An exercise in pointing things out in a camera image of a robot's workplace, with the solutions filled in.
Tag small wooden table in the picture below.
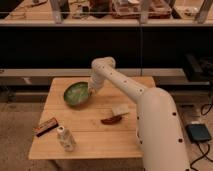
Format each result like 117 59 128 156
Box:
27 76 158 171

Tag black floor cable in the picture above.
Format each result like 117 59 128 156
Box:
189 101 213 171

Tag black power box on floor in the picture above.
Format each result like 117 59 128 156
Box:
186 124 212 143

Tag dark snack bar package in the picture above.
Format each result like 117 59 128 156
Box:
34 118 59 137

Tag clear plastic storage bin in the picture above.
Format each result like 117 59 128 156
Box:
111 0 172 19

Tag green ceramic bowl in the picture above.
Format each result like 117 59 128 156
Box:
63 82 90 107

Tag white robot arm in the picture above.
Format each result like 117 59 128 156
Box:
89 57 190 171

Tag long wooden workbench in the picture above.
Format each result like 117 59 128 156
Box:
0 0 213 27

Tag brown brush with pale block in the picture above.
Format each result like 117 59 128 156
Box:
101 104 129 125

